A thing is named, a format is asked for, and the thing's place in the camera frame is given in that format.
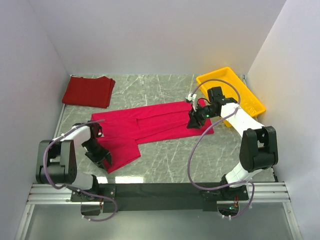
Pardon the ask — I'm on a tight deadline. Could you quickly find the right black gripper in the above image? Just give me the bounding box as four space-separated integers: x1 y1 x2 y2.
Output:
186 103 218 130

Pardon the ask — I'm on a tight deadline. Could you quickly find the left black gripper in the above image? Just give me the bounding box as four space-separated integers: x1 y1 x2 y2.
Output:
83 138 112 170

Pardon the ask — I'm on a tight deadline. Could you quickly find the pink t-shirt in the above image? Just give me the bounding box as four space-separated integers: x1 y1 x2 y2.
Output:
91 101 211 174

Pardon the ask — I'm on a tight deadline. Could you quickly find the yellow plastic tray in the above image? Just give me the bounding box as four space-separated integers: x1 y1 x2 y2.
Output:
196 66 267 129

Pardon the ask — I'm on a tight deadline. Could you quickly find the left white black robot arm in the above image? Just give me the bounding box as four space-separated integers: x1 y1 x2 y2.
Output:
35 120 113 201

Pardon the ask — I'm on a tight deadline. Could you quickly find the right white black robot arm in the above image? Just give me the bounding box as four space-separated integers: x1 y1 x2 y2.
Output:
185 86 279 200

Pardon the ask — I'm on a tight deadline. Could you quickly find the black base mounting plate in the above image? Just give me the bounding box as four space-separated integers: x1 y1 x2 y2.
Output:
71 182 250 214

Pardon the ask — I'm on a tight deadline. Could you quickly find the folded dark red t-shirt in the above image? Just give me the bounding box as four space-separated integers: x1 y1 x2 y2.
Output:
62 76 116 109

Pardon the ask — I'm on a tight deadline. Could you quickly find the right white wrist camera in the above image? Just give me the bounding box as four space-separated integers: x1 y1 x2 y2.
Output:
185 93 197 103

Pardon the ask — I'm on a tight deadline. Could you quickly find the aluminium frame rail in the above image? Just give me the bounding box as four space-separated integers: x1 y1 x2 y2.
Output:
216 181 291 204

